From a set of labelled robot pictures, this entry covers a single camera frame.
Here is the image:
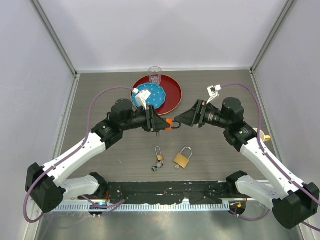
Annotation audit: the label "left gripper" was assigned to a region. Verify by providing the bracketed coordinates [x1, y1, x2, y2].
[120, 104, 170, 132]

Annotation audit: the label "black white keychain charm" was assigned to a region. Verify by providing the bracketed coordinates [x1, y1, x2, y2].
[151, 161, 164, 172]

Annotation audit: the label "blue dotted plate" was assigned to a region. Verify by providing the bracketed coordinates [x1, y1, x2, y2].
[131, 83, 166, 110]

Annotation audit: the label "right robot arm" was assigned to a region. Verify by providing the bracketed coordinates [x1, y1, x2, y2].
[174, 97, 320, 230]

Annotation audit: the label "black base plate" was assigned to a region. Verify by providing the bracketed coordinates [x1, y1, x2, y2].
[87, 181, 250, 205]

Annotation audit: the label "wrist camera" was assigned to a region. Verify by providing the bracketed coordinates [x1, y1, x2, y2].
[132, 88, 151, 110]
[206, 84, 222, 104]

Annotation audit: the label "red round tray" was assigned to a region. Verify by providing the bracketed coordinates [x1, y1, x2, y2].
[133, 75, 182, 116]

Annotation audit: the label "yellow cream mug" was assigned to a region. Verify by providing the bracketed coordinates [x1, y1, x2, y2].
[253, 127, 271, 142]

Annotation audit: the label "clear plastic cup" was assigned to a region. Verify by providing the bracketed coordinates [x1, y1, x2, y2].
[147, 66, 162, 85]

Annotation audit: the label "large brass padlock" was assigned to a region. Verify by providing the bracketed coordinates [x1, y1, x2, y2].
[173, 146, 193, 169]

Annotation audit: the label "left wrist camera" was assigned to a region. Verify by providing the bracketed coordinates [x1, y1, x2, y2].
[132, 88, 151, 110]

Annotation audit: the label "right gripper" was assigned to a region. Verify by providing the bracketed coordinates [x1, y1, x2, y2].
[175, 99, 231, 129]

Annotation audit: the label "orange black padlock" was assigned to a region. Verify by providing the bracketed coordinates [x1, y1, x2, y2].
[166, 118, 181, 130]

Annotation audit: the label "small brass padlock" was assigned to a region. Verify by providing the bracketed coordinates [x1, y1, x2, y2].
[155, 146, 164, 162]

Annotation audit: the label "slotted cable duct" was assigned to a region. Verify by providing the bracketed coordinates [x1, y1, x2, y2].
[52, 200, 230, 213]

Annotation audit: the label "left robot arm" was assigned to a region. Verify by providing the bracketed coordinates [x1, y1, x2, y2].
[25, 99, 173, 213]

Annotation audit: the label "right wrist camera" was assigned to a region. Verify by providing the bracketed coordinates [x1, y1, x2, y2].
[206, 84, 222, 104]

